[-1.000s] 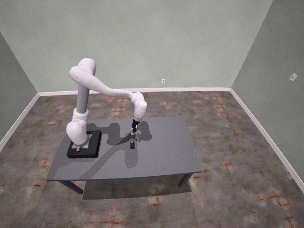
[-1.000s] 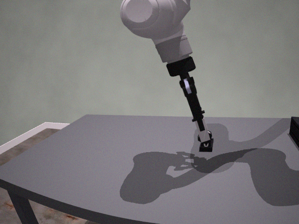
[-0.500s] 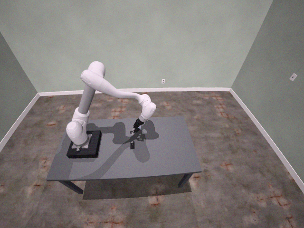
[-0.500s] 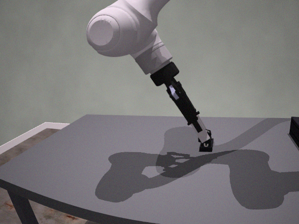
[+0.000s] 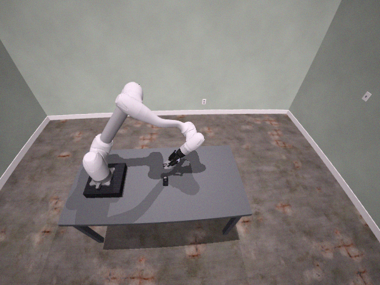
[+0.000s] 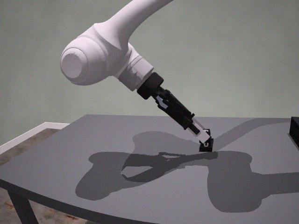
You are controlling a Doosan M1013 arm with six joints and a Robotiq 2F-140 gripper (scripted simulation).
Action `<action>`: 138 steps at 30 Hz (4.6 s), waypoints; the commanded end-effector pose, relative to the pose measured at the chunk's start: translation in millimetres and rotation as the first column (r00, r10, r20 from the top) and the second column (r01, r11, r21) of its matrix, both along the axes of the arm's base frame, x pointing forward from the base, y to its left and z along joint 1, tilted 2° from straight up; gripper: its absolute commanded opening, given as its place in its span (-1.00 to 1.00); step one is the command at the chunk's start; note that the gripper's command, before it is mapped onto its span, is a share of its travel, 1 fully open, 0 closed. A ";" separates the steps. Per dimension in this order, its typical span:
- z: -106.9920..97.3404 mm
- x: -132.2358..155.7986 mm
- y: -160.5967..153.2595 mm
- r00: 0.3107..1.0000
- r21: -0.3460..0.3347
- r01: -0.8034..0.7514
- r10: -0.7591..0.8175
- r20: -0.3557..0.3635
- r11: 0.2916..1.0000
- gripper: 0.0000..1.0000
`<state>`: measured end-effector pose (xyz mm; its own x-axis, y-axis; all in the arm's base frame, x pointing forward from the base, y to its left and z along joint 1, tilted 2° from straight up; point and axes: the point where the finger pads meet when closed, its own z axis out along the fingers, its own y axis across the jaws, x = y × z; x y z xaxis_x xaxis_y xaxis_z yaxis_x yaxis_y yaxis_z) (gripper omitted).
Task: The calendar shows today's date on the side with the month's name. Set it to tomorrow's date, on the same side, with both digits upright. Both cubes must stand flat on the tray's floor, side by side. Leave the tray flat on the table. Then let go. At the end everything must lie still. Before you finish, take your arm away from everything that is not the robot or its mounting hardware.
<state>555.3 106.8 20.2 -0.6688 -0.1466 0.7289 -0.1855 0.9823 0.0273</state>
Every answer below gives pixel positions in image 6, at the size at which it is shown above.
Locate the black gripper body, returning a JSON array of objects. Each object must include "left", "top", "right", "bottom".
[{"left": 137, "top": 72, "right": 172, "bottom": 103}]

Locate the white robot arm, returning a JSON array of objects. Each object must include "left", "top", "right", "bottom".
[{"left": 60, "top": 0, "right": 173, "bottom": 91}]

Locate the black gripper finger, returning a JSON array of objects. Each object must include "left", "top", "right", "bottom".
[
  {"left": 156, "top": 91, "right": 210, "bottom": 143},
  {"left": 165, "top": 89, "right": 206, "bottom": 129}
]

